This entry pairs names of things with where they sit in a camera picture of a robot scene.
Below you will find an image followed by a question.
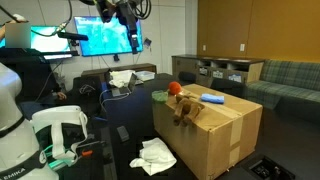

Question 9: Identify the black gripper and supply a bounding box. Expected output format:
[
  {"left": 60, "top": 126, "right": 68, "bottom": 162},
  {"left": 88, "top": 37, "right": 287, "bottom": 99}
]
[{"left": 126, "top": 14, "right": 139, "bottom": 54}]

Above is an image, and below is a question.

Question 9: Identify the orange radish plush toy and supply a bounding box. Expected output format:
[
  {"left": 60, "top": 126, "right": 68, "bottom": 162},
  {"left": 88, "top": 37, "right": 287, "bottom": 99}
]
[{"left": 152, "top": 81, "right": 182, "bottom": 102}]

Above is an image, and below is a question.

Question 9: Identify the brown plush animal toy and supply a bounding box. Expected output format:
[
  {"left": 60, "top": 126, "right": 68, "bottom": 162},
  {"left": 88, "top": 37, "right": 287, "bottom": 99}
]
[{"left": 173, "top": 94, "right": 205, "bottom": 127}]

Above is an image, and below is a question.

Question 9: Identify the blue sponge cloth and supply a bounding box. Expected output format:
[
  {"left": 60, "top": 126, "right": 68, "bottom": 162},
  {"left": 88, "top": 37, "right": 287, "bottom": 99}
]
[{"left": 200, "top": 94, "right": 224, "bottom": 104}]

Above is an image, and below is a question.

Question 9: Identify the white cloth towel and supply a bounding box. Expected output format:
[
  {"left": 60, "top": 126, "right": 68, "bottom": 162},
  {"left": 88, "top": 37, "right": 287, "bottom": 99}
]
[{"left": 129, "top": 138, "right": 177, "bottom": 176}]

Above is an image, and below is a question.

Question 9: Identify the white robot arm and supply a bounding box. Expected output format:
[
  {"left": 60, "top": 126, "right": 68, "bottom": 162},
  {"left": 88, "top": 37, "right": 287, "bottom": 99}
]
[{"left": 79, "top": 0, "right": 152, "bottom": 54}]

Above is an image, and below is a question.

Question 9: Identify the large cardboard box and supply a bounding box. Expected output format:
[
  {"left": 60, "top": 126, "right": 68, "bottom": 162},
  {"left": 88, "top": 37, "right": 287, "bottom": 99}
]
[{"left": 152, "top": 94, "right": 263, "bottom": 180}]

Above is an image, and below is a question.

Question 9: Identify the open laptop computer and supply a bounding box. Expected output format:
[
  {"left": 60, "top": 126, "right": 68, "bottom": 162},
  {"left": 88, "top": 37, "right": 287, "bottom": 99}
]
[{"left": 112, "top": 74, "right": 137, "bottom": 97}]

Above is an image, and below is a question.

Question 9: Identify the wooden cubby shelf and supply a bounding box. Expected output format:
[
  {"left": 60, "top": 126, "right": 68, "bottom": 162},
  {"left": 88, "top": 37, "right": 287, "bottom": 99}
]
[{"left": 172, "top": 54, "right": 264, "bottom": 87}]

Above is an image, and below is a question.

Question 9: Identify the person in black shirt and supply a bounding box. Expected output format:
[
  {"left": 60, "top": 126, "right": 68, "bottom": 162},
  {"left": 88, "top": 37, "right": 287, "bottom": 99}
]
[{"left": 0, "top": 13, "right": 68, "bottom": 108}]

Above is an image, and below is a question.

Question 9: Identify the white VR headset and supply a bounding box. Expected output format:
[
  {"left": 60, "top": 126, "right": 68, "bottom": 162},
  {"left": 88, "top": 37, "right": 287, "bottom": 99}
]
[{"left": 31, "top": 105, "right": 88, "bottom": 171}]

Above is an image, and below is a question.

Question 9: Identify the green plaid sofa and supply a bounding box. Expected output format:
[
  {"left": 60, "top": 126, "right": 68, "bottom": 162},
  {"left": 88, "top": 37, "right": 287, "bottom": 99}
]
[{"left": 246, "top": 60, "right": 320, "bottom": 122}]

